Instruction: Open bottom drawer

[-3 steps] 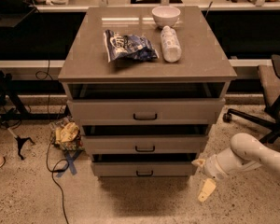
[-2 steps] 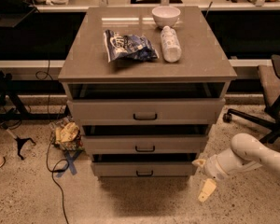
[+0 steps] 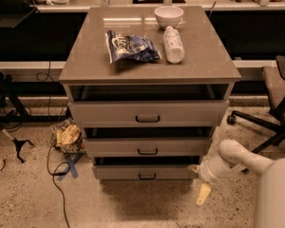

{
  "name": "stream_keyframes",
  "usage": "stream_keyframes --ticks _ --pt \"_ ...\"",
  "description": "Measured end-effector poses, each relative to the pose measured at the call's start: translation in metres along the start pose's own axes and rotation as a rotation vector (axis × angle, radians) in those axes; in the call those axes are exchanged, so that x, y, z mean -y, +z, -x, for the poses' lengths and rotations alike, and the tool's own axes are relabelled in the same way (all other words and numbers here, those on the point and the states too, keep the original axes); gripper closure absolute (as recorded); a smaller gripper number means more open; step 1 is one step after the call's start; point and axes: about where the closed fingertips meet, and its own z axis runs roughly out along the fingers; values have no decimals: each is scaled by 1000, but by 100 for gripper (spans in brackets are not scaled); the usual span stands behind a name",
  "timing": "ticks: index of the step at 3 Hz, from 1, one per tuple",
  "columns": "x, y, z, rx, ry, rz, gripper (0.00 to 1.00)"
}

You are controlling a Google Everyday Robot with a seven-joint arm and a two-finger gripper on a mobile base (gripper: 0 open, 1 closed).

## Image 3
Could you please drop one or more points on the grey middle drawer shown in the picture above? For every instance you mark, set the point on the grey middle drawer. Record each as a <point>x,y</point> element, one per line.
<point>147,147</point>

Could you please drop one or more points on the black office chair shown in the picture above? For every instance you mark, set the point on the black office chair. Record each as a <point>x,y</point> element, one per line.
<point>274,78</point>

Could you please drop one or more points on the grey top drawer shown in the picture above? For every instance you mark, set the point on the grey top drawer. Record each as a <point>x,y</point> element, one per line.
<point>148,113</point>

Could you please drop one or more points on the blue chip bag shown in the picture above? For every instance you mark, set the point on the blue chip bag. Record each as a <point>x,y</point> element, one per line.
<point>130,47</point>

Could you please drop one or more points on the white plastic bottle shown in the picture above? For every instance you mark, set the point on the white plastic bottle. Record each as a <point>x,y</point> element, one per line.
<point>173,46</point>

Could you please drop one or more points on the blue tape cross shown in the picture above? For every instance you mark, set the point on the blue tape cross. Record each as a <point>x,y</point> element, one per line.
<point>71,160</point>

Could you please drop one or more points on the black table frame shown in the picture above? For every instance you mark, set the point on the black table frame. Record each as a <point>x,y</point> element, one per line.
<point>9,91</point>

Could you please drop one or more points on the grey bottom drawer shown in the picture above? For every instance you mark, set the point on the grey bottom drawer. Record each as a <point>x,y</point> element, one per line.
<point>142,172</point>

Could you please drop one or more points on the grey drawer cabinet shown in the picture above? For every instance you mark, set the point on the grey drawer cabinet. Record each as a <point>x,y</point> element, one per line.
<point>205,73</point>

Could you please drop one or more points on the grey drawer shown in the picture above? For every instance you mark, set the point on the grey drawer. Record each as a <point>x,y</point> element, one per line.
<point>147,147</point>
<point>148,113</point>
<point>142,172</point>

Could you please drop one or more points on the black tripod stand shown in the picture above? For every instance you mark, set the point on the black tripod stand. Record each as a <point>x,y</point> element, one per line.
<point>17,143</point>

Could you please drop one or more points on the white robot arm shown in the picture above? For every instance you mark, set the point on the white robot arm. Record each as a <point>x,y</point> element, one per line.
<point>270,192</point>

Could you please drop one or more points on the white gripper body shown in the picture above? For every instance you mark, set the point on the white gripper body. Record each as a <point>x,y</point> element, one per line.
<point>203,171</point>

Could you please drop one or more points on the white bowl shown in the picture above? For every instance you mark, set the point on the white bowl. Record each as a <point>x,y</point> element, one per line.
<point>168,16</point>

